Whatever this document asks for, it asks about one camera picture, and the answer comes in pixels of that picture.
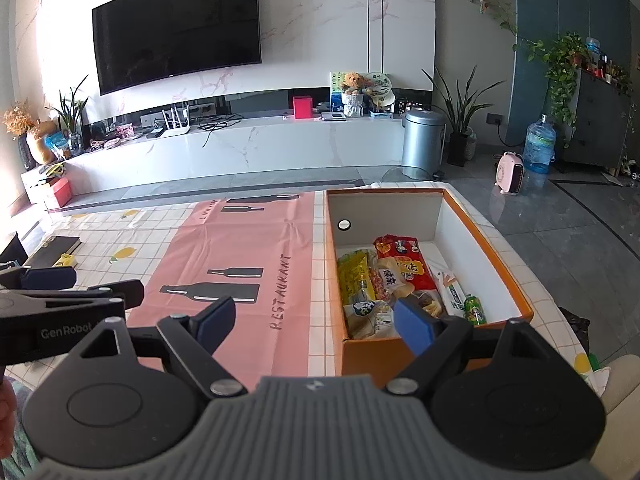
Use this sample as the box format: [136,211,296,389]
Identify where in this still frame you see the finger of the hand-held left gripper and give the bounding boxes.
[0,281,146,312]
[0,266,77,291]

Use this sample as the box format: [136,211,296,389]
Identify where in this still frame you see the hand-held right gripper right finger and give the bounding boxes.
[384,296,551,397]

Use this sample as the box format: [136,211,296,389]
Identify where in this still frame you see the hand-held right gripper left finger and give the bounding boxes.
[75,296,248,397]

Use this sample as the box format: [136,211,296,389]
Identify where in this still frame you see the white popcorn bag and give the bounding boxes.
[344,300,401,339]

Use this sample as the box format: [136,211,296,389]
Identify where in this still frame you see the green white snack packet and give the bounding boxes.
[434,270,470,318]

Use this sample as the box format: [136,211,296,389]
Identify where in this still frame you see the beige labelled snack packet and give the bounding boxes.
[374,257,417,301]

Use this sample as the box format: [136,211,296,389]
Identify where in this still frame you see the orange cardboard box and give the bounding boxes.
[325,187,535,377]

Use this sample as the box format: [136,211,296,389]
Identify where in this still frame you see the small green snack packet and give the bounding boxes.
[463,294,487,326]

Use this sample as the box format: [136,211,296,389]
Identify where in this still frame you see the red snack packet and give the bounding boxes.
[374,235,439,293]

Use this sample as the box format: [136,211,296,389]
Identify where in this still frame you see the yellow snack packet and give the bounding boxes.
[336,250,377,307]

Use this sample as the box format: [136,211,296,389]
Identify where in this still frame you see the black notebook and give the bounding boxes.
[24,235,82,269]

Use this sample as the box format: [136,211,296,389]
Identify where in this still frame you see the red storage box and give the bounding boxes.
[43,177,74,210]

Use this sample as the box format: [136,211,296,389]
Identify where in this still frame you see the pink bottle print mat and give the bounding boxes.
[127,192,347,386]

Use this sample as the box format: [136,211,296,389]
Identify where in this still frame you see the person's patterned clothing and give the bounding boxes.
[7,377,43,468]

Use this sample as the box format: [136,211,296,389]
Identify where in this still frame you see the white cardboard box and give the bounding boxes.
[20,166,57,204]

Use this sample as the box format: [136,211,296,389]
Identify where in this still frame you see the orange gourd ornament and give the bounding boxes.
[26,120,59,164]

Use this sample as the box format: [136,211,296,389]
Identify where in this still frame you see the green plant in vase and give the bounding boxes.
[44,75,90,157]

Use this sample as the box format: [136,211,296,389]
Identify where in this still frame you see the black bag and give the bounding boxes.
[556,306,592,357]

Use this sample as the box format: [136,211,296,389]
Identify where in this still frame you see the dried yellow flowers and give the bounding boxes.
[2,101,37,172]

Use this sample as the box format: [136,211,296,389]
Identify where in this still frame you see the pink space heater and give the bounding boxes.
[494,151,525,195]

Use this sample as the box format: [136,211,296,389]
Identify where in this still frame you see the silver trash can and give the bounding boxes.
[401,108,446,181]

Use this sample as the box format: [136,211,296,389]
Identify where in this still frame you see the white marble television cabinet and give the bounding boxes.
[20,107,436,203]

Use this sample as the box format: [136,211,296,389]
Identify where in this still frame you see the white router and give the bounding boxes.
[159,102,194,137]

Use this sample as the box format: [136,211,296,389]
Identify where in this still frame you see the blue water jug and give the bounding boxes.
[522,114,557,175]

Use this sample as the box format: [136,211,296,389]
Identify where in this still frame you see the tall leafy potted plant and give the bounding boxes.
[421,64,507,167]

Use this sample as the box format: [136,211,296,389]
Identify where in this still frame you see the beige sofa cushion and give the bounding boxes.
[594,354,640,463]

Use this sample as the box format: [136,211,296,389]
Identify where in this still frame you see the teddy bear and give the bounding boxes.
[341,72,369,119]

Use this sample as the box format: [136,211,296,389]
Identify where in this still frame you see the round painted fan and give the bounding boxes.
[362,71,397,107]

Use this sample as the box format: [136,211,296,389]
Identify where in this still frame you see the blue picture card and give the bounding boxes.
[330,72,346,112]

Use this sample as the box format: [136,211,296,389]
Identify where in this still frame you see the dark grey cabinet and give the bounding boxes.
[564,66,634,169]

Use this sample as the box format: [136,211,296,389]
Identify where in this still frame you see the trailing ivy plant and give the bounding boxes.
[519,32,592,128]

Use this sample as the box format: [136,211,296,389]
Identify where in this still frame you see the black cable bundle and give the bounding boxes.
[197,112,244,148]

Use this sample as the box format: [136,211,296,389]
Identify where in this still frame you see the black wall television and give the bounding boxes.
[92,0,262,96]

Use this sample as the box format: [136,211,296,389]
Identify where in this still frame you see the climbing wall vine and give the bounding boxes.
[446,0,522,38]

